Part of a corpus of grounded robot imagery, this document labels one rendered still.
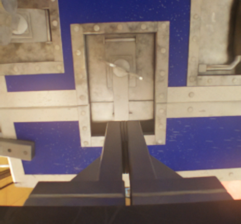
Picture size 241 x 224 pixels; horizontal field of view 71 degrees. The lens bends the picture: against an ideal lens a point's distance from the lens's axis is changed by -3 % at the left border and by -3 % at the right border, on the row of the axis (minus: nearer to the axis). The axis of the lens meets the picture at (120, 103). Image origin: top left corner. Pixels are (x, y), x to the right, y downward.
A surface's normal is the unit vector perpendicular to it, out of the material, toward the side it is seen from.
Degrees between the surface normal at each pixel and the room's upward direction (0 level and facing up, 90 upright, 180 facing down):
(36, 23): 114
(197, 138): 90
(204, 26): 90
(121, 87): 90
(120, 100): 90
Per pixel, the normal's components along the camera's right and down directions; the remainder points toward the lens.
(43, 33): 0.42, 0.22
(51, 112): 0.00, 0.25
